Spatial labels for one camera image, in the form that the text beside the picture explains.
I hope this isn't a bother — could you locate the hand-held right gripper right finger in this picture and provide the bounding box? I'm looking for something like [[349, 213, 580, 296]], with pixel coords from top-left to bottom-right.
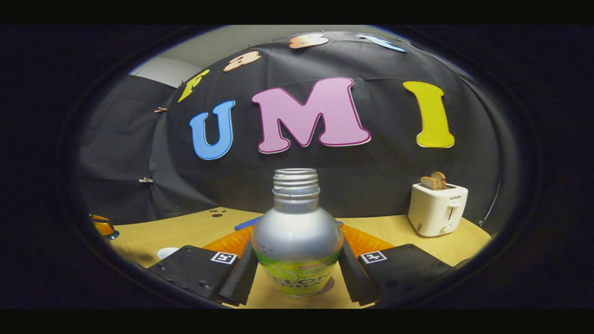
[[338, 225, 453, 307]]

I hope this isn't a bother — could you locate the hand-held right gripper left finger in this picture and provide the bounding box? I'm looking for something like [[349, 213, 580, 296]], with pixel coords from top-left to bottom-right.
[[148, 226, 259, 307]]

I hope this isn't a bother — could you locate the silver green water bottle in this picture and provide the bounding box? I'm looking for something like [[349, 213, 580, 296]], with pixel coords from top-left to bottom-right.
[[251, 168, 344, 297]]

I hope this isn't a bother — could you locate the blue towel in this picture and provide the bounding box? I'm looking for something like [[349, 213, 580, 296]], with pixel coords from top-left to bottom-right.
[[234, 216, 264, 231]]

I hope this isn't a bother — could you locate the black backdrop cloth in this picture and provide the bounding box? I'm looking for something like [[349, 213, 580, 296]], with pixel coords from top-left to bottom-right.
[[77, 30, 502, 228]]

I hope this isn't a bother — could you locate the white toaster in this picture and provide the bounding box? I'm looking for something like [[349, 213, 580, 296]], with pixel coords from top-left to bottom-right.
[[407, 182, 469, 238]]

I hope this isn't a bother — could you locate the toast slice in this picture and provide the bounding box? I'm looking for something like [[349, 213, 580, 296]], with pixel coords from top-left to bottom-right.
[[420, 172, 447, 190]]

